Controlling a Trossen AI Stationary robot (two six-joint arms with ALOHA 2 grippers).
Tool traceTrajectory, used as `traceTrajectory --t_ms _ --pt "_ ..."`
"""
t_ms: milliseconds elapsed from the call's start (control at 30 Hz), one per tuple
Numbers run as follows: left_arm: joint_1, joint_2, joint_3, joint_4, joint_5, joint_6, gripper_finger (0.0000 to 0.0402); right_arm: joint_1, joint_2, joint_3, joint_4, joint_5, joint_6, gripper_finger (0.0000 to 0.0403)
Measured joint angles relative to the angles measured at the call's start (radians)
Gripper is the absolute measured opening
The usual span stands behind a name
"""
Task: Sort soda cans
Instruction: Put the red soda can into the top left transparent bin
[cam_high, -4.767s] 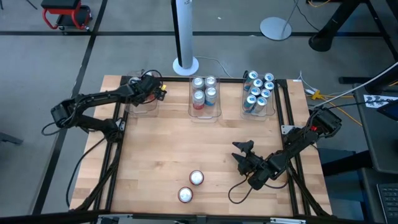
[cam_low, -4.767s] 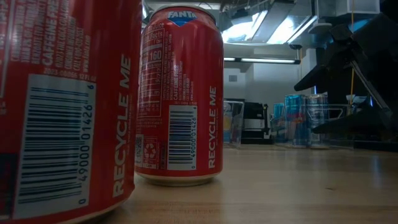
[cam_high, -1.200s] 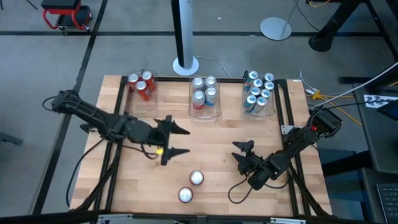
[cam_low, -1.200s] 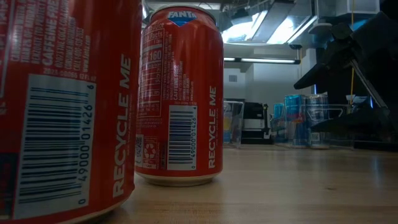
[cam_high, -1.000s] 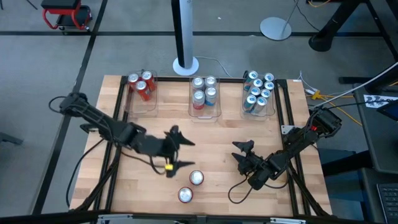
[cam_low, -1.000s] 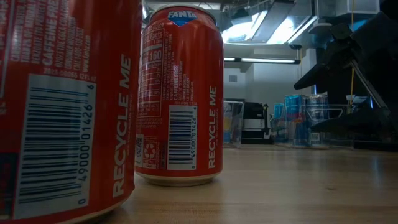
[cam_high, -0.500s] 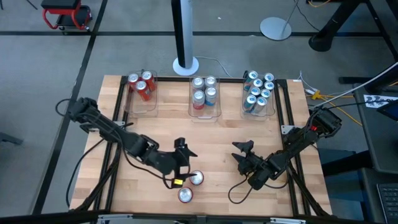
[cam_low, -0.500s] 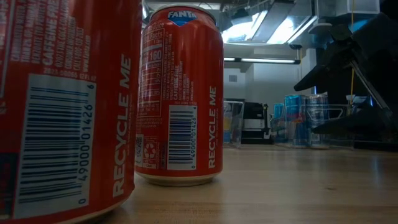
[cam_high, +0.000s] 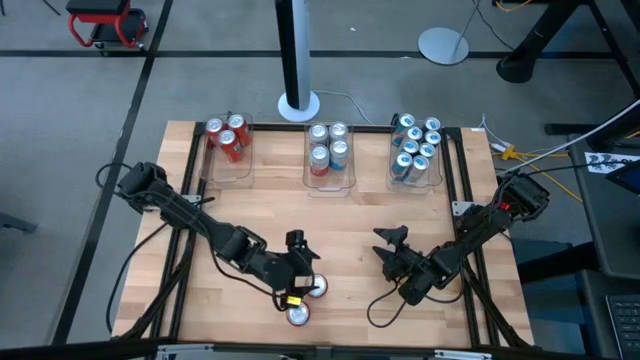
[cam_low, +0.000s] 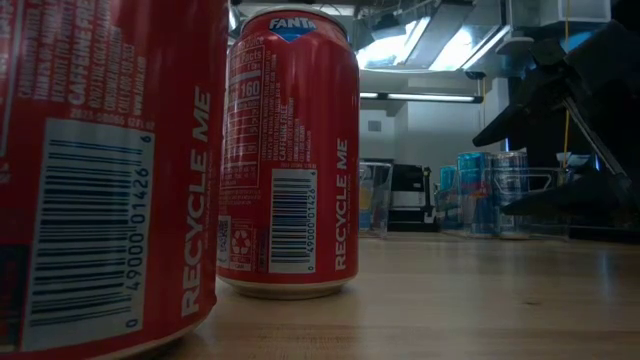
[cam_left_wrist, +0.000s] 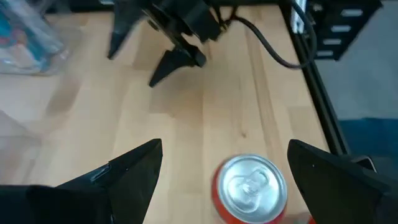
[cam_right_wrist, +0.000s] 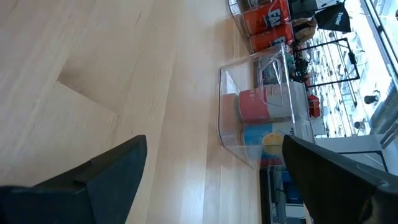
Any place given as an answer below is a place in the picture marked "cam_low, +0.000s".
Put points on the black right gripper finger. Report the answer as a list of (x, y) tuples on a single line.
[(565, 197), (530, 105)]

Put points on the clear plastic bin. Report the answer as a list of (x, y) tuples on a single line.
[(382, 200), (545, 210)]

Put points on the silver blue Red Bull can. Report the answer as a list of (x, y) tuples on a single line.
[(475, 195), (448, 195), (510, 185)]

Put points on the red Fanta soda can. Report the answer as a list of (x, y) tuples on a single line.
[(290, 150), (100, 150)]

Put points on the long fluorescent light fixture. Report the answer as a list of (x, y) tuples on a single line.
[(425, 97)]

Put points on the bright ceiling light panel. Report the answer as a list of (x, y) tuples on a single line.
[(400, 45)]

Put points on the black white cabinet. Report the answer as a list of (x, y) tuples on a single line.
[(407, 195)]

